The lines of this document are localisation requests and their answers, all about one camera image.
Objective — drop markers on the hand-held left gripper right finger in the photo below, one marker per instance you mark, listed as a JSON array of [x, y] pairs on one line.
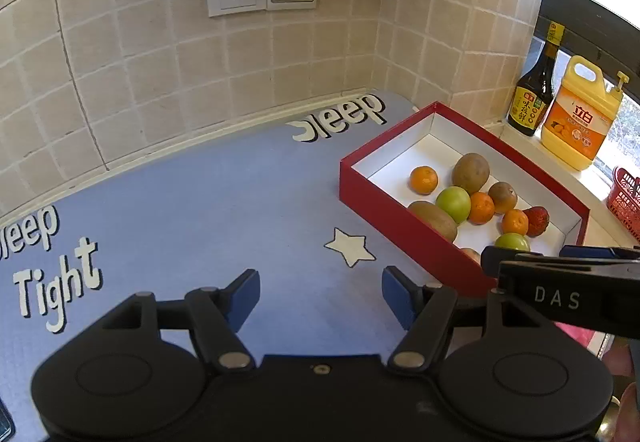
[[395, 294]]

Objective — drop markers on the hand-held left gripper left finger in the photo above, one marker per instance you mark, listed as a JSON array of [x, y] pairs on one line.
[[245, 294]]

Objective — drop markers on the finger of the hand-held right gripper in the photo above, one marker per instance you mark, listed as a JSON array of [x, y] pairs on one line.
[[500, 254], [590, 252]]

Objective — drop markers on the small green apple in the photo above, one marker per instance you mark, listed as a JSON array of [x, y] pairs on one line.
[[512, 242]]

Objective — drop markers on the small mandarin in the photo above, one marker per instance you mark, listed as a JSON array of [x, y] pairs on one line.
[[481, 208], [424, 179], [515, 223]]

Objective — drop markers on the red strawberry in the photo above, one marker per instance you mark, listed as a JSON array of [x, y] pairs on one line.
[[537, 221]]

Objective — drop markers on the round brown fruit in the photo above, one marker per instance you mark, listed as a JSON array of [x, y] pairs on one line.
[[504, 196]]

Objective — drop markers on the large green apple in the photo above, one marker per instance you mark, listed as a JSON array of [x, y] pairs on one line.
[[453, 204]]

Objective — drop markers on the brown kiwi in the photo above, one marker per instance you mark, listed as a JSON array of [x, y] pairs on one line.
[[470, 172], [433, 220]]

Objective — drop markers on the red cardboard box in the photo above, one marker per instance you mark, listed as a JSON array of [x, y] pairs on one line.
[[380, 202]]

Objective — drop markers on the person's right hand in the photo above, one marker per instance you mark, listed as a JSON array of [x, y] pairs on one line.
[[631, 409]]

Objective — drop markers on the large orange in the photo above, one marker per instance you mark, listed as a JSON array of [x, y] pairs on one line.
[[471, 253]]

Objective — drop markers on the pink cloth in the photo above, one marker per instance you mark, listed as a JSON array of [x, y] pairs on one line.
[[585, 339]]

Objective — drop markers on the red plastic basket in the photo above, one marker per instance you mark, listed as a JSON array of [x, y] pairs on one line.
[[625, 202]]

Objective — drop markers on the blue printed mat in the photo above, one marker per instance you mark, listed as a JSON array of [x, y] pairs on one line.
[[200, 202]]

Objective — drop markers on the yellow detergent bottle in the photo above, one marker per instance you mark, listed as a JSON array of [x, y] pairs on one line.
[[575, 126]]

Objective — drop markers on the dark soy sauce bottle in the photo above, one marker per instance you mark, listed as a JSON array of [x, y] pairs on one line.
[[530, 101]]

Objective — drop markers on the dark flat object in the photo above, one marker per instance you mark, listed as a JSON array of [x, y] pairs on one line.
[[4, 422]]

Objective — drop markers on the dark window frame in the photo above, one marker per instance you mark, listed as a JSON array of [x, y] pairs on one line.
[[590, 21]]

